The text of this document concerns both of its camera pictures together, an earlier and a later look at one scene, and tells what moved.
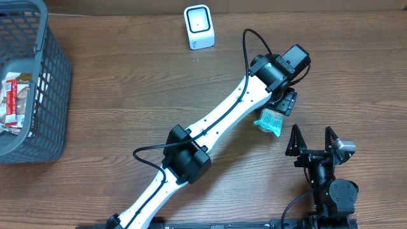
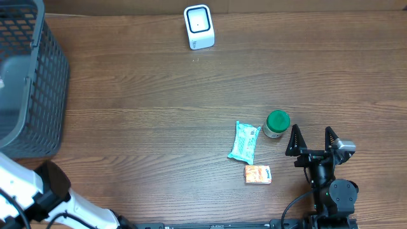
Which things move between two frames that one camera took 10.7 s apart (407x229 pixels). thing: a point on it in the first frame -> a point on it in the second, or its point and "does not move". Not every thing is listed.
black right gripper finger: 331,138 does not move
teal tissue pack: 270,121 -> 245,142
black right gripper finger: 297,142 does not move
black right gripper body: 317,154 does not move
